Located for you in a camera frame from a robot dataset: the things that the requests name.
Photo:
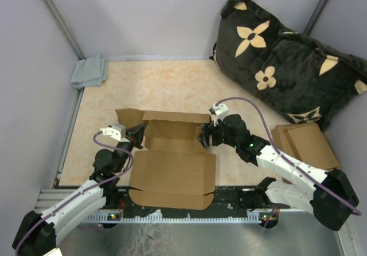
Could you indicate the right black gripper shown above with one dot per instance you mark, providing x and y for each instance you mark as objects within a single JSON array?
[{"x": 206, "y": 130}]

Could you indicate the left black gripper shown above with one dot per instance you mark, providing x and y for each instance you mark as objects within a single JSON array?
[{"x": 135, "y": 135}]

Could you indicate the brown cardboard box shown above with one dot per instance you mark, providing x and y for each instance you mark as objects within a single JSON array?
[{"x": 174, "y": 170}]

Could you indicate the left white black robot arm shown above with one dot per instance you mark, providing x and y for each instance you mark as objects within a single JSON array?
[{"x": 40, "y": 233}]

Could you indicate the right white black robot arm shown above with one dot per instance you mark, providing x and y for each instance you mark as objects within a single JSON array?
[{"x": 328, "y": 195}]

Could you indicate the large flat cardboard box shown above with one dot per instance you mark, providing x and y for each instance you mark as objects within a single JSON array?
[{"x": 280, "y": 139}]

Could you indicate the small flat cardboard box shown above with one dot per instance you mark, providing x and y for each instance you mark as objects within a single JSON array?
[{"x": 310, "y": 146}]

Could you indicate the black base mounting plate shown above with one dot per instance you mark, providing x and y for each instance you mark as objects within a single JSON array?
[{"x": 228, "y": 201}]

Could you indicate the grey folded cloth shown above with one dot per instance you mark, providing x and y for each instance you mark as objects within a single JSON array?
[{"x": 90, "y": 72}]

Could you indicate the black floral plush cushion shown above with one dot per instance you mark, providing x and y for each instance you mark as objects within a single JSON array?
[{"x": 300, "y": 78}]

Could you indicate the white paper corner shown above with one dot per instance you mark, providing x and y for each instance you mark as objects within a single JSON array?
[{"x": 54, "y": 252}]

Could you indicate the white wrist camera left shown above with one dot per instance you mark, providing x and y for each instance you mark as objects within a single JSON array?
[{"x": 116, "y": 132}]

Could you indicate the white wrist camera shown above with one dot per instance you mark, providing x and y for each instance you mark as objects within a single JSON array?
[
  {"x": 218, "y": 113},
  {"x": 116, "y": 132}
]

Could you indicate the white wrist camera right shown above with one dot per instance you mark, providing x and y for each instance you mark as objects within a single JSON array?
[{"x": 218, "y": 113}]

